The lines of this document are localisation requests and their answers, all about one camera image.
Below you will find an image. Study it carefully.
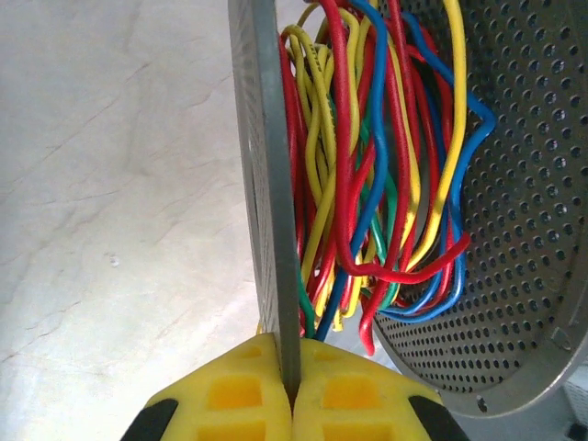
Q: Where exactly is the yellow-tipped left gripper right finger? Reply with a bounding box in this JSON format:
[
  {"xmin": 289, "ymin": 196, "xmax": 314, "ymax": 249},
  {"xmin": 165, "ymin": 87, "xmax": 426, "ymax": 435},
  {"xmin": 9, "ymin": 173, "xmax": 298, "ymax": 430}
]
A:
[{"xmin": 292, "ymin": 337, "xmax": 473, "ymax": 441}]

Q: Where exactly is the bundle of coloured wires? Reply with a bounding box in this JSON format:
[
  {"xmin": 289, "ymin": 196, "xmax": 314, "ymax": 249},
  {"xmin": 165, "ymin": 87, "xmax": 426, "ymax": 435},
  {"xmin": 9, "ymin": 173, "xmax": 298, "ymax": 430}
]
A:
[{"xmin": 277, "ymin": 0, "xmax": 472, "ymax": 357}]

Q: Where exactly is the green cable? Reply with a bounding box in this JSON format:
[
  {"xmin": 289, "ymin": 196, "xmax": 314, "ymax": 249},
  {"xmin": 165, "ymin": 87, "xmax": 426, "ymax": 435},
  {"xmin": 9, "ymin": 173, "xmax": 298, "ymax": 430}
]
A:
[{"xmin": 298, "ymin": 114, "xmax": 401, "ymax": 339}]

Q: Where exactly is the perforated cable spool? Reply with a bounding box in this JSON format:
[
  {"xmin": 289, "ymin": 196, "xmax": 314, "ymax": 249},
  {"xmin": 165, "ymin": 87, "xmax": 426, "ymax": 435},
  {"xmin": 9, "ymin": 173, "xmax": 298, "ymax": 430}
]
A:
[{"xmin": 227, "ymin": 0, "xmax": 588, "ymax": 420}]

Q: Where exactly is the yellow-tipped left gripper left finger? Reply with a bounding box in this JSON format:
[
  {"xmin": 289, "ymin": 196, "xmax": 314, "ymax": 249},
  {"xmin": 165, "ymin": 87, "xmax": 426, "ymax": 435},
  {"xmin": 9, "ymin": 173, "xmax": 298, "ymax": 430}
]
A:
[{"xmin": 123, "ymin": 333, "xmax": 294, "ymax": 441}]

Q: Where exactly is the blue cable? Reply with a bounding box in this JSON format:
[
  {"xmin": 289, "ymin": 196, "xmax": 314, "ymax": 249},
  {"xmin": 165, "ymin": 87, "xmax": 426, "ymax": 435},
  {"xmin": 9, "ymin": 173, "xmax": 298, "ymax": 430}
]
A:
[{"xmin": 316, "ymin": 0, "xmax": 497, "ymax": 344}]

